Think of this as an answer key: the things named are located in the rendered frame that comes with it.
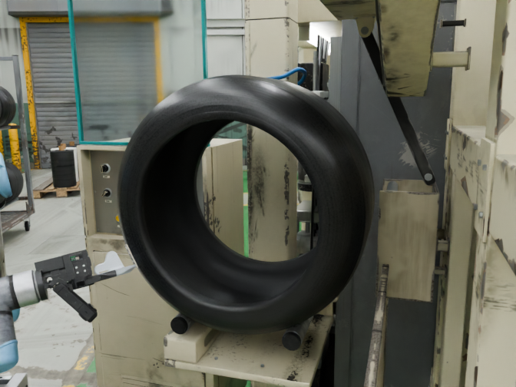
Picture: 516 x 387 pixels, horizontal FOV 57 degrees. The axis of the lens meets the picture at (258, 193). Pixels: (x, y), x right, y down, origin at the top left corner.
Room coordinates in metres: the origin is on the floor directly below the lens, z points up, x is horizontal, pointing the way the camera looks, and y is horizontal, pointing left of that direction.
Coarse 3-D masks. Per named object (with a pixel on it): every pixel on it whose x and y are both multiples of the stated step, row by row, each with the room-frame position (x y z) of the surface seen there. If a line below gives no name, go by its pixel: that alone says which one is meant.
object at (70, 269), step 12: (84, 252) 1.02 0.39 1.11; (36, 264) 1.00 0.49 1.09; (48, 264) 1.00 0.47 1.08; (60, 264) 1.01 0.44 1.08; (72, 264) 1.02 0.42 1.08; (84, 264) 1.02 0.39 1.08; (36, 276) 0.98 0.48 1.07; (48, 276) 1.00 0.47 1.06; (60, 276) 1.01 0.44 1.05; (72, 276) 1.00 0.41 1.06; (84, 276) 1.00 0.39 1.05; (72, 288) 0.99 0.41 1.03
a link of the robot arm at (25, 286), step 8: (24, 272) 0.99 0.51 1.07; (32, 272) 0.99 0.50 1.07; (16, 280) 0.96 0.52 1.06; (24, 280) 0.96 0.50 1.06; (32, 280) 0.97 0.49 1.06; (16, 288) 0.95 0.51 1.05; (24, 288) 0.96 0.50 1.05; (32, 288) 0.96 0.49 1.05; (16, 296) 0.95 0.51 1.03; (24, 296) 0.95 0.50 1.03; (32, 296) 0.96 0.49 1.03; (24, 304) 0.96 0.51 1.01; (32, 304) 0.98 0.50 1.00
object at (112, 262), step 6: (108, 252) 1.05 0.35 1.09; (114, 252) 1.06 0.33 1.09; (108, 258) 1.05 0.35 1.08; (114, 258) 1.05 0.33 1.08; (102, 264) 1.04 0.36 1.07; (108, 264) 1.04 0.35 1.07; (114, 264) 1.05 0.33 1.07; (120, 264) 1.05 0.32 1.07; (96, 270) 1.03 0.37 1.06; (102, 270) 1.03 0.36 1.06; (120, 270) 1.04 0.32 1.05; (126, 270) 1.05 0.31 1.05
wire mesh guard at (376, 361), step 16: (384, 272) 1.15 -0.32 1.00; (384, 288) 1.05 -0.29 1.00; (384, 304) 0.96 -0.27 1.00; (384, 320) 1.25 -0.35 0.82; (384, 336) 1.27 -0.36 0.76; (384, 352) 1.29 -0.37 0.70; (368, 368) 0.72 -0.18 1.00; (384, 368) 1.29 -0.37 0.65; (368, 384) 0.67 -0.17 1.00; (384, 384) 1.29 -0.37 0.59
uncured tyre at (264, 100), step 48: (192, 96) 1.02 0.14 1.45; (240, 96) 0.98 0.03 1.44; (288, 96) 0.99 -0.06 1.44; (144, 144) 1.05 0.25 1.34; (192, 144) 1.32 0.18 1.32; (288, 144) 0.95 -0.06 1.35; (336, 144) 0.95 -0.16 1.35; (144, 192) 1.22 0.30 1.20; (192, 192) 1.33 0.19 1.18; (336, 192) 0.92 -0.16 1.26; (144, 240) 1.05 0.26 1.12; (192, 240) 1.32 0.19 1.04; (336, 240) 0.92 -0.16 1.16; (192, 288) 1.17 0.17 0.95; (240, 288) 1.25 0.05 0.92; (288, 288) 0.97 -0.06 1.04; (336, 288) 0.95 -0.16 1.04
